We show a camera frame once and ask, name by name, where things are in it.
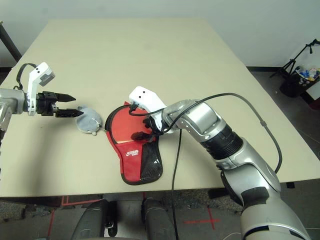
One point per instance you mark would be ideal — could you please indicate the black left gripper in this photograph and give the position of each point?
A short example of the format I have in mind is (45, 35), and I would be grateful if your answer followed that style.
(46, 103)

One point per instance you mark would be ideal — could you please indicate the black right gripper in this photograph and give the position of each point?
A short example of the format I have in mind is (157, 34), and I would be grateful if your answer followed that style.
(156, 130)

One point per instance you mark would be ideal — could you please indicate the red black paddle case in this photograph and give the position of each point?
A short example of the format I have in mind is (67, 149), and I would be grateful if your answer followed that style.
(132, 167)

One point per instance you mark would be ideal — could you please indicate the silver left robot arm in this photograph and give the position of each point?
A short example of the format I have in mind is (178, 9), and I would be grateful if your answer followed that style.
(11, 101)

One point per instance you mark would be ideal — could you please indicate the beige side table black legs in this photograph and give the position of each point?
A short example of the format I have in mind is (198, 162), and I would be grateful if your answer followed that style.
(6, 42)

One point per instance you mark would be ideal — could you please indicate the dark robot right leg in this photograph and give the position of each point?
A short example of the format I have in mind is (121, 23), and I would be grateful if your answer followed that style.
(158, 220)

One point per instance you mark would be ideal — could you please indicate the dark robot leg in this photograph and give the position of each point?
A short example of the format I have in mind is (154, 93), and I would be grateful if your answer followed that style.
(158, 220)
(91, 220)

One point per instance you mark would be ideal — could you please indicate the dark robot left leg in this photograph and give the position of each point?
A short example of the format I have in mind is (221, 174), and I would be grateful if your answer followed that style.
(91, 220)

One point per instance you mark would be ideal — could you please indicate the black bin with bottles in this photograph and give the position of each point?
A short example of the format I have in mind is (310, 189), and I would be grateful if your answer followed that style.
(291, 86)

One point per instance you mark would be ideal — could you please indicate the black tripod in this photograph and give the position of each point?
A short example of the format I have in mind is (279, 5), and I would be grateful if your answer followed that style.
(292, 63)

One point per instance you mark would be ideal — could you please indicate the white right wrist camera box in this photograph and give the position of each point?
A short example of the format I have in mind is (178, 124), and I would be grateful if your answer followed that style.
(145, 97)

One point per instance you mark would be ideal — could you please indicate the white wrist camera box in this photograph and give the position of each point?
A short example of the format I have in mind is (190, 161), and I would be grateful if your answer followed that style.
(37, 75)
(145, 97)

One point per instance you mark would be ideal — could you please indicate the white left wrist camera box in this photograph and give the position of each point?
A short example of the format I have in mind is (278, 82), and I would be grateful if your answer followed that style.
(37, 75)

